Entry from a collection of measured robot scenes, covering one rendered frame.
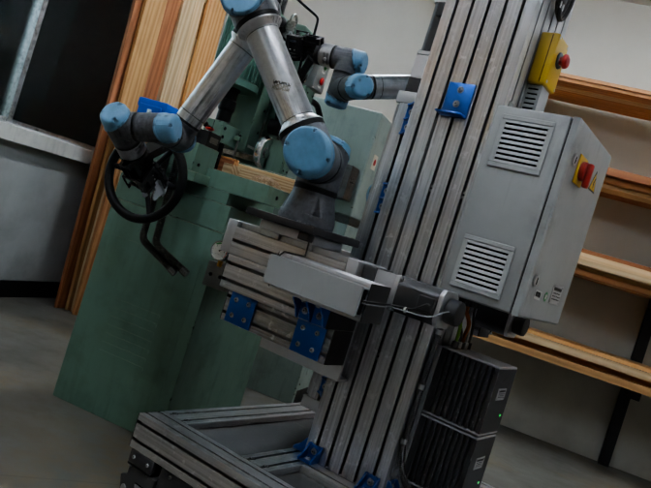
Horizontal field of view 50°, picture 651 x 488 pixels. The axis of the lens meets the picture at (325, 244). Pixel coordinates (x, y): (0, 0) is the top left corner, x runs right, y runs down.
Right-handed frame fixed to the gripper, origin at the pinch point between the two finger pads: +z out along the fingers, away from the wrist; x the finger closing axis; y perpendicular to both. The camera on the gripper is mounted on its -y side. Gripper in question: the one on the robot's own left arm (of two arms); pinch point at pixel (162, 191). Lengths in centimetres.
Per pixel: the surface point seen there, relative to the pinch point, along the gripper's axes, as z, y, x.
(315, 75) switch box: 29, -84, 5
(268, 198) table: 18.4, -19.4, 21.5
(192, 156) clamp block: 5.7, -18.4, -2.6
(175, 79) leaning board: 124, -144, -132
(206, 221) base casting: 23.1, -7.4, 3.8
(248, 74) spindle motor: 7, -58, -4
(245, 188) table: 16.1, -19.3, 13.6
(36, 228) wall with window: 123, -25, -145
